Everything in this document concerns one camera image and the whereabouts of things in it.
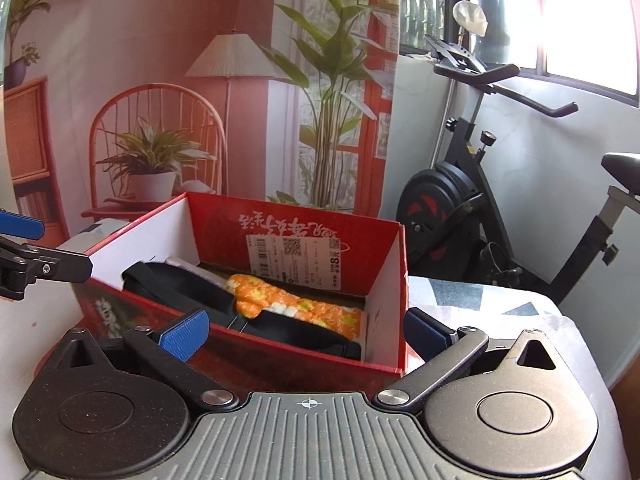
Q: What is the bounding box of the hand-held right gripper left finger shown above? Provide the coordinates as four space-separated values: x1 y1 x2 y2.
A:
35 310 238 413

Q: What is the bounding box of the red cardboard box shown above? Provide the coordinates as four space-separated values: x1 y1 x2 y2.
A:
75 191 412 378

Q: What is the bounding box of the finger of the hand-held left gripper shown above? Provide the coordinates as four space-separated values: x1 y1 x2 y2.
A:
0 210 45 241
0 237 94 302

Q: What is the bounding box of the white plastic bag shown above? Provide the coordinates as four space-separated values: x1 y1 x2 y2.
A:
454 1 489 36

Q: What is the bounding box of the black exercise bike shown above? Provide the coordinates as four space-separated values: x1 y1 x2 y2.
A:
397 34 640 307

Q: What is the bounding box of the black cloth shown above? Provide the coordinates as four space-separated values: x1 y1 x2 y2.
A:
122 260 362 361

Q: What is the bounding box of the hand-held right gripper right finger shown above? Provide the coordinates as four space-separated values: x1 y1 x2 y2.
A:
374 309 576 413

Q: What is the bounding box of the orange floral cloth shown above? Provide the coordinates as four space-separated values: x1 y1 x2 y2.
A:
222 274 364 346

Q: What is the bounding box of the window with dark frame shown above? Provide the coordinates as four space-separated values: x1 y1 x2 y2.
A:
400 0 640 105

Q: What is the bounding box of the wall poster of room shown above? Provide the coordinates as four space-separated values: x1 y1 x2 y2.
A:
0 0 401 243

